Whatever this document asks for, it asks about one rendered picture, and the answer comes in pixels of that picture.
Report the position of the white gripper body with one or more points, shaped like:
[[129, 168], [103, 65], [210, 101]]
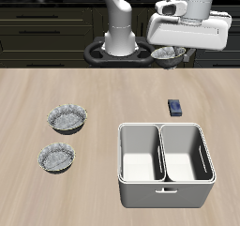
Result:
[[187, 34]]

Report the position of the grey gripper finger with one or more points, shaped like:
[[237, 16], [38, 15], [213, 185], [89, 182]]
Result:
[[189, 55]]

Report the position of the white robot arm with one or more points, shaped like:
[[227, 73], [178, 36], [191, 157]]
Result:
[[120, 33]]

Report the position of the white two-bin basket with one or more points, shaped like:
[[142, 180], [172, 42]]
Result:
[[165, 195]]

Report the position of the flat black base plate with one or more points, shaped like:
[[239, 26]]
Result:
[[92, 56]]

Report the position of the grey patterned bowl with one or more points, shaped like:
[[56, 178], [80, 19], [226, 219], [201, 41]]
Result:
[[167, 59], [56, 158], [67, 118]]

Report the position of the dark kitchen cupboards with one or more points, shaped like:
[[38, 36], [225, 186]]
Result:
[[47, 42]]

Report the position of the small dark blue box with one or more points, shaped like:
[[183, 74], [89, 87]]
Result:
[[175, 107]]

